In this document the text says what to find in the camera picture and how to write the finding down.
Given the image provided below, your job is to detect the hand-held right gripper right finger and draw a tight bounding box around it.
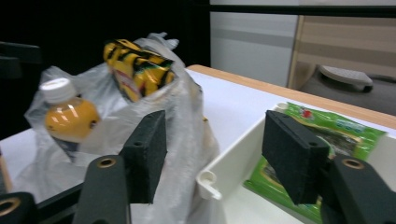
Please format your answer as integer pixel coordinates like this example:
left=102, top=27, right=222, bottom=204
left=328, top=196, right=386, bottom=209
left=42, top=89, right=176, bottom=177
left=261, top=109, right=396, bottom=224

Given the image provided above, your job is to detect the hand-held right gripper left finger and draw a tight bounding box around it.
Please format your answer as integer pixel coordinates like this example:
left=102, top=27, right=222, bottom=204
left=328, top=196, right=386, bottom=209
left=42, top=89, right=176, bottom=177
left=72, top=109, right=168, bottom=224

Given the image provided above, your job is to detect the white plastic tray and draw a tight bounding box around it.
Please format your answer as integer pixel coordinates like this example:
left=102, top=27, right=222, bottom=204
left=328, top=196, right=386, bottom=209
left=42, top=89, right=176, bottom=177
left=195, top=102, right=396, bottom=224

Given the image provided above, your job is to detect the wooden desk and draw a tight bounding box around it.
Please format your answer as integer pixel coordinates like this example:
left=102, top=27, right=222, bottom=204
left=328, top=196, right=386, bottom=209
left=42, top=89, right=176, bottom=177
left=288, top=14, right=396, bottom=91

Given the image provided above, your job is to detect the orange juice bottle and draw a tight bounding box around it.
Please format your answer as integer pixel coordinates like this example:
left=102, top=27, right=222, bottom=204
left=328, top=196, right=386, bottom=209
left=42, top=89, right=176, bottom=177
left=39, top=77, right=101, bottom=162

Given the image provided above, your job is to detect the clear plastic bag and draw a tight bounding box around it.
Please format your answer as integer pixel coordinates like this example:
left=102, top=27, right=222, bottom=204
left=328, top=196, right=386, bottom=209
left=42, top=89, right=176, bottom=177
left=12, top=31, right=226, bottom=224

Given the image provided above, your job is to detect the black curtain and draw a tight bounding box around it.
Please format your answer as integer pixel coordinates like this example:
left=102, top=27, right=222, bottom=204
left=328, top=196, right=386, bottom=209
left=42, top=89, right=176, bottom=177
left=0, top=0, right=211, bottom=141

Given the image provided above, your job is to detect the yellow black chips bag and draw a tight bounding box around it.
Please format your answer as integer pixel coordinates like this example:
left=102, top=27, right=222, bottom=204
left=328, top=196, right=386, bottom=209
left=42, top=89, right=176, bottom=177
left=102, top=38, right=176, bottom=103

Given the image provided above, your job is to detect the white cabinet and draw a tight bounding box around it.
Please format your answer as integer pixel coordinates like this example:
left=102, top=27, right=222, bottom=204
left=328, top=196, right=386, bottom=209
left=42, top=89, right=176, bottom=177
left=209, top=0, right=301, bottom=88

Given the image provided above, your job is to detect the green seaweed packet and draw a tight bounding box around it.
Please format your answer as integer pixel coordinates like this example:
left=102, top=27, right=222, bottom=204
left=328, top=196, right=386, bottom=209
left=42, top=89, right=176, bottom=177
left=242, top=102, right=387, bottom=224

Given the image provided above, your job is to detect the white table mat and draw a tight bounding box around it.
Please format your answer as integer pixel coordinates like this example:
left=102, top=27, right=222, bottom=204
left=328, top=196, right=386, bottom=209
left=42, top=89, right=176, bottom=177
left=0, top=68, right=396, bottom=203

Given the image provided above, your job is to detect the black horizontal frame bar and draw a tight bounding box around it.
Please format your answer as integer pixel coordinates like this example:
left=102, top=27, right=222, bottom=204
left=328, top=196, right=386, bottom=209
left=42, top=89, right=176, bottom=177
left=209, top=4, right=396, bottom=19

